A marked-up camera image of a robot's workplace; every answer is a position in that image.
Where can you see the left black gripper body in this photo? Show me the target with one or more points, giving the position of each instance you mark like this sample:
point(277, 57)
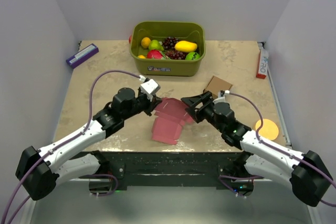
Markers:
point(142, 103)

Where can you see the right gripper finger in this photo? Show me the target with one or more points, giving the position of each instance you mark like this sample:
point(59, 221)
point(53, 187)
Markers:
point(207, 97)
point(195, 102)

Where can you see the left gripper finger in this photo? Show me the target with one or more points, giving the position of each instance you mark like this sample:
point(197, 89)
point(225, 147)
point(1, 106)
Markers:
point(150, 110)
point(156, 101)

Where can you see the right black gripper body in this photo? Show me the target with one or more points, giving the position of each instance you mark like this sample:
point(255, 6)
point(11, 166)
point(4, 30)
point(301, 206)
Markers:
point(205, 112)

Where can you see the pink paper box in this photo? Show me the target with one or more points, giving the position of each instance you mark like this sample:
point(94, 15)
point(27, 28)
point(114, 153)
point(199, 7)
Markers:
point(171, 116)

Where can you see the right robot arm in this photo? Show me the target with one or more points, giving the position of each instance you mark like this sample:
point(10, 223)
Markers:
point(304, 173)

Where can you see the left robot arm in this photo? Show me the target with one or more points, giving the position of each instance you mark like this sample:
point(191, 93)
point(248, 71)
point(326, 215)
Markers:
point(41, 171)

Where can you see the brown cardboard box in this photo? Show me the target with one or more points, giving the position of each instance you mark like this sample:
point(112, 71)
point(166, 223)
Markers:
point(216, 85)

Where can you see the red white toothpaste box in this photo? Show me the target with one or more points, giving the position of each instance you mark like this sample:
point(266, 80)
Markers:
point(262, 65)

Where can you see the purple rectangular box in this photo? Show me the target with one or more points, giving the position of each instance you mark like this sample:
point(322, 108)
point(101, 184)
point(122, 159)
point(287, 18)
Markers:
point(82, 56)

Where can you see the green lime fruit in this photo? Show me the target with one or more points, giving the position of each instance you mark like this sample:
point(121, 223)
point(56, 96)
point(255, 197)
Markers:
point(192, 56)

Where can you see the dark grape bunch front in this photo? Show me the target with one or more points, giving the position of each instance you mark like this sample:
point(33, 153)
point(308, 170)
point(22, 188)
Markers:
point(176, 55)

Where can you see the dark grape bunch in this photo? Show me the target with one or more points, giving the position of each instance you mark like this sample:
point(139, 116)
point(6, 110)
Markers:
point(176, 55)
point(169, 43)

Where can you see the olive green plastic tub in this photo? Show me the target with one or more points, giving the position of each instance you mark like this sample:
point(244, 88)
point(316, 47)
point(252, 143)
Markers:
point(159, 30)

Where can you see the yellow mango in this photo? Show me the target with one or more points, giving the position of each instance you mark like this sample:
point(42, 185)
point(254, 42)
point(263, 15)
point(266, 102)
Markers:
point(185, 46)

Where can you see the green pear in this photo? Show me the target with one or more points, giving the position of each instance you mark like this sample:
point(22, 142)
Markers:
point(155, 45)

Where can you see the dark grape bunch back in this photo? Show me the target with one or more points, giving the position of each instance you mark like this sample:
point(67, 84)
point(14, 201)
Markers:
point(169, 43)

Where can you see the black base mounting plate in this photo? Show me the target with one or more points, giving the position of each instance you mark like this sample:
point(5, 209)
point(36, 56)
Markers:
point(220, 170)

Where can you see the orange round disc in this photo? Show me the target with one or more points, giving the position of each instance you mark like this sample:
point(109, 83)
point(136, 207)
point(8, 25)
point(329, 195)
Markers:
point(269, 130)

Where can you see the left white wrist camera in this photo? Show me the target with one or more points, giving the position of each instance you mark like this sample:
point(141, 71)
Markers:
point(150, 87)

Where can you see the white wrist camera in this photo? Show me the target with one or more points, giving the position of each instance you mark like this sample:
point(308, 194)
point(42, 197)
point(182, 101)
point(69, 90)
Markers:
point(221, 96)
point(150, 87)

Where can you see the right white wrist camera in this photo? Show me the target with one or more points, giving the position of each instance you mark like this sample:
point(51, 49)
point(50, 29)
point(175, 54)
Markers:
point(221, 96)

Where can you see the aluminium frame rail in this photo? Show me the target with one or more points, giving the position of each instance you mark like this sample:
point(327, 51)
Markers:
point(279, 111)

